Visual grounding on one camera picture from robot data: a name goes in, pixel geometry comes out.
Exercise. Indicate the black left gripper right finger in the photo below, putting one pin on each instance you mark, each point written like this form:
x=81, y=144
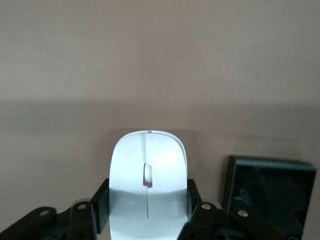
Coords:
x=215, y=225

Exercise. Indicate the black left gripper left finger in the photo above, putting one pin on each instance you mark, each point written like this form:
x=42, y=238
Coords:
x=75, y=222

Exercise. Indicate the black smartphone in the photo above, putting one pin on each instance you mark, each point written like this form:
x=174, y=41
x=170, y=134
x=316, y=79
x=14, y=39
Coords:
x=270, y=190

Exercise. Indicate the white computer mouse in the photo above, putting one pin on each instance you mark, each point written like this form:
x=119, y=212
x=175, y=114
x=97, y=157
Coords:
x=150, y=207

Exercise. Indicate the brown table cover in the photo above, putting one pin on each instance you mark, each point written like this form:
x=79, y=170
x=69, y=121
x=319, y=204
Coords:
x=160, y=62

